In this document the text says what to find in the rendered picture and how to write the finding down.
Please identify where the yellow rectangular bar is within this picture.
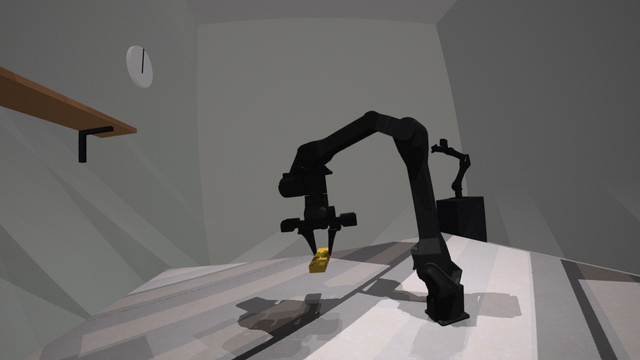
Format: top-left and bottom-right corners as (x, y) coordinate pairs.
(309, 247), (330, 273)

